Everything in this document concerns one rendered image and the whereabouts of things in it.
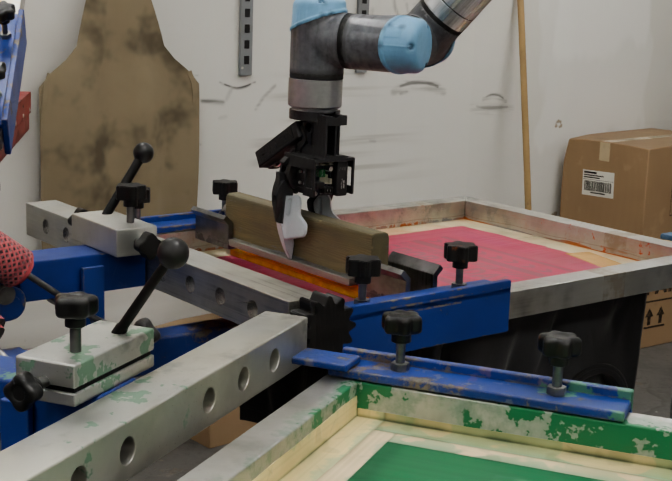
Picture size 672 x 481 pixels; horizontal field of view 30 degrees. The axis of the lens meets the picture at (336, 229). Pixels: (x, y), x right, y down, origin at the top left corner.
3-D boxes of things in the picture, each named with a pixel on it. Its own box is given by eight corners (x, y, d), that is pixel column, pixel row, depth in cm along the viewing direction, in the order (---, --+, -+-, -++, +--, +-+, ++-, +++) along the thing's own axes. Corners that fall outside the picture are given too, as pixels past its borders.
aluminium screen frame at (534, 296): (465, 215, 239) (466, 195, 239) (724, 277, 194) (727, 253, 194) (89, 260, 192) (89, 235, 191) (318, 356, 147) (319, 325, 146)
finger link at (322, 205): (334, 262, 177) (328, 199, 175) (309, 253, 182) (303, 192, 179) (351, 256, 179) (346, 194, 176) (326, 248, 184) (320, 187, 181)
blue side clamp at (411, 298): (481, 322, 168) (484, 271, 167) (508, 331, 165) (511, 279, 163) (301, 357, 150) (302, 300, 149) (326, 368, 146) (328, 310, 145)
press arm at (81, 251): (124, 276, 166) (123, 239, 165) (146, 286, 161) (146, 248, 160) (-1, 292, 156) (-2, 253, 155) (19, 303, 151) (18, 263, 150)
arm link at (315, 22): (337, -2, 166) (280, -5, 169) (333, 82, 168) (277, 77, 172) (361, -2, 173) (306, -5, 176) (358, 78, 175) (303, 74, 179)
